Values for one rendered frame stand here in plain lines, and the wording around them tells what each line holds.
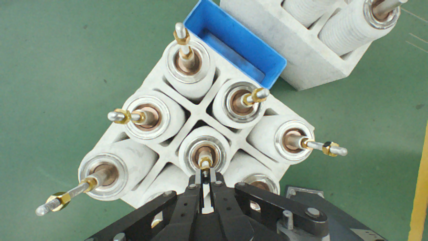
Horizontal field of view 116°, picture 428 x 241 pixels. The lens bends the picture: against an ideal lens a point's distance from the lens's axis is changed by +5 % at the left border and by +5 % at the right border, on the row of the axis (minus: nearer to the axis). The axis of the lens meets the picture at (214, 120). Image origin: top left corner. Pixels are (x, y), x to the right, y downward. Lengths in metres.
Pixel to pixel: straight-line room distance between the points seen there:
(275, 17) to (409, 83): 0.70
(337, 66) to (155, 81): 0.44
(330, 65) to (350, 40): 0.06
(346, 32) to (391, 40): 0.53
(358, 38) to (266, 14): 0.20
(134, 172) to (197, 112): 0.16
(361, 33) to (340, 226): 0.44
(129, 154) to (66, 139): 0.41
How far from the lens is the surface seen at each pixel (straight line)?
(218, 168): 0.25
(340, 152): 0.22
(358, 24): 0.43
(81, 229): 0.74
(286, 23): 0.43
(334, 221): 0.54
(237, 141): 0.32
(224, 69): 0.33
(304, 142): 0.26
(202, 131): 0.24
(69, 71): 0.68
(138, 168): 0.29
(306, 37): 0.44
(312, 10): 0.44
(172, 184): 0.28
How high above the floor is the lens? 0.49
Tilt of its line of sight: 85 degrees down
